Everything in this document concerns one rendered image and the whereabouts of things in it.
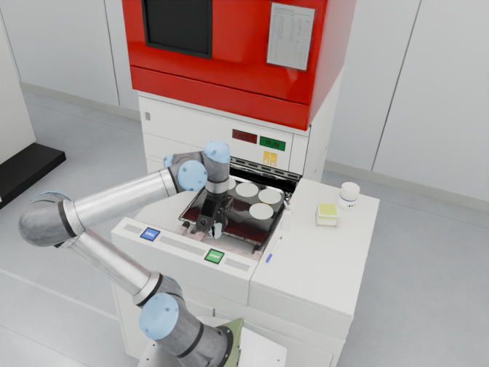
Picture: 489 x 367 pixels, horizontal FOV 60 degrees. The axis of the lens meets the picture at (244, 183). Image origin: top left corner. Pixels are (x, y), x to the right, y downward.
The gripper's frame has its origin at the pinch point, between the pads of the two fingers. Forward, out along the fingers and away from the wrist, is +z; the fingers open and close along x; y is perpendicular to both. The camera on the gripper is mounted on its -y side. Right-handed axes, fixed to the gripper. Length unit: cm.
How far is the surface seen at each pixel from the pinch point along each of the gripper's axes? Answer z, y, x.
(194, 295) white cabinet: 29.0, -4.7, 5.7
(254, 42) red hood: -48, 53, 10
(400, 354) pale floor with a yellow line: 106, 58, -83
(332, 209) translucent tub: 2.8, 34.9, -32.8
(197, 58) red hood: -37, 52, 33
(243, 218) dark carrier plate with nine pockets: 16.0, 29.2, 0.8
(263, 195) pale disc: 16.1, 46.4, -1.3
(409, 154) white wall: 73, 207, -64
